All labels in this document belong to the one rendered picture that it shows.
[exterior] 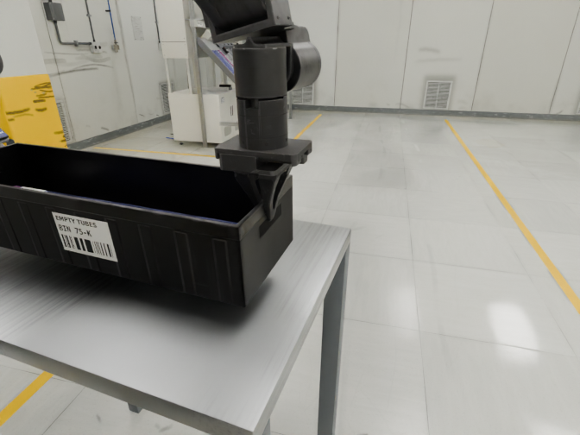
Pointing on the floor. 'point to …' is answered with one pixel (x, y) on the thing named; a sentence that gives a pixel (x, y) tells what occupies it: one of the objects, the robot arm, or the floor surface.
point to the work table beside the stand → (182, 334)
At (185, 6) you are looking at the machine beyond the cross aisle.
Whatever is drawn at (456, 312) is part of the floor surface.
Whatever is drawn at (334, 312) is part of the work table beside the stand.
